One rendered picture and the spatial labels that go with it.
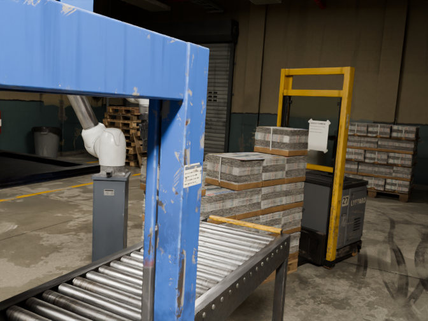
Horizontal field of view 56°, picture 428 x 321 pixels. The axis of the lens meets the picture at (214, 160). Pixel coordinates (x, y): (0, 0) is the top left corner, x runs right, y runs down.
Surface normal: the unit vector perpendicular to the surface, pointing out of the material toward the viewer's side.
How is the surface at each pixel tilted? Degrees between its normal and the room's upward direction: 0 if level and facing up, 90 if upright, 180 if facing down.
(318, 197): 90
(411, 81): 90
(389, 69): 90
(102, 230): 90
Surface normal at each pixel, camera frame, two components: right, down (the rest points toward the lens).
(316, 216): -0.73, 0.05
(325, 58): -0.47, 0.09
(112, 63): 0.88, 0.11
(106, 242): 0.08, 0.14
